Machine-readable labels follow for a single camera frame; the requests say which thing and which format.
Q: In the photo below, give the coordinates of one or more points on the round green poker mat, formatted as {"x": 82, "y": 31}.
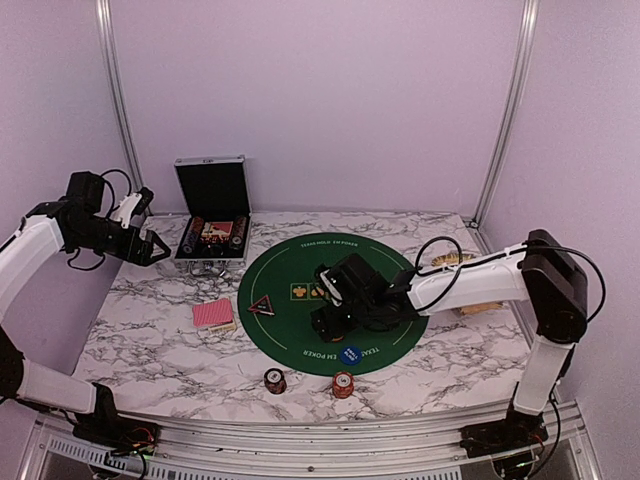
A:
{"x": 323, "y": 302}

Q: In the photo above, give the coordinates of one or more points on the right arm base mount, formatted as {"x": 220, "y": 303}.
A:
{"x": 505, "y": 440}

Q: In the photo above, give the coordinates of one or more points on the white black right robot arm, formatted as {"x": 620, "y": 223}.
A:
{"x": 538, "y": 271}

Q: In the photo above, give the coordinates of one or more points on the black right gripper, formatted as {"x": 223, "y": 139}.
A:
{"x": 320, "y": 324}

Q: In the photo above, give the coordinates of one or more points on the black red triangular dealer button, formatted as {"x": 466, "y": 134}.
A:
{"x": 262, "y": 306}

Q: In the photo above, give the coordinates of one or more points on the right aluminium frame post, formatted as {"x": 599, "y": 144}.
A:
{"x": 515, "y": 92}

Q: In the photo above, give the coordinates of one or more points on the front aluminium rail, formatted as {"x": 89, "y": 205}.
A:
{"x": 425, "y": 446}

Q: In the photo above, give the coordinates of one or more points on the left aluminium frame post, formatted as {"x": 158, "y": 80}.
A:
{"x": 109, "y": 50}

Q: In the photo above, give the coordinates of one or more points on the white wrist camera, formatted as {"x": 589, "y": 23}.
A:
{"x": 132, "y": 205}
{"x": 329, "y": 280}

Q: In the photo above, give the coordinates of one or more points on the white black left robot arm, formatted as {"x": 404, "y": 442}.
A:
{"x": 55, "y": 270}

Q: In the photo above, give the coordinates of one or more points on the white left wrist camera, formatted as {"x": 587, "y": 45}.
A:
{"x": 132, "y": 205}

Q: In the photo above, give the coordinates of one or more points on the aluminium frame post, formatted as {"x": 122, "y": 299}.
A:
{"x": 109, "y": 50}
{"x": 515, "y": 92}

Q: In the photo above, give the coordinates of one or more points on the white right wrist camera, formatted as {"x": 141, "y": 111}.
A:
{"x": 329, "y": 280}

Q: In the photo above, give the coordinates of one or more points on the silver case handle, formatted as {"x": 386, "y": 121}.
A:
{"x": 210, "y": 269}

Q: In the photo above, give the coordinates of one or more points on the blue small blind button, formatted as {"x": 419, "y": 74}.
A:
{"x": 350, "y": 355}

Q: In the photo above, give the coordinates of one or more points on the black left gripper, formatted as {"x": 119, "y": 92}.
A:
{"x": 127, "y": 253}

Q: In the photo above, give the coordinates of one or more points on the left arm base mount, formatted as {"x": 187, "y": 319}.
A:
{"x": 122, "y": 435}

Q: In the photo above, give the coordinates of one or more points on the red playing card deck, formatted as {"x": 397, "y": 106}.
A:
{"x": 215, "y": 316}

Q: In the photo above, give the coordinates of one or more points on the black orange 100 chip stack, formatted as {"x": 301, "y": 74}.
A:
{"x": 274, "y": 381}

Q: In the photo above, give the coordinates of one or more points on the red beige 5 chip stack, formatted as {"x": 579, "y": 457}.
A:
{"x": 342, "y": 385}

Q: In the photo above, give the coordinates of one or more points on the woven bamboo tray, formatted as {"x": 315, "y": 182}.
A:
{"x": 451, "y": 259}

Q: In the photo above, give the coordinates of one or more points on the aluminium poker chip case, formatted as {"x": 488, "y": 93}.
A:
{"x": 216, "y": 193}

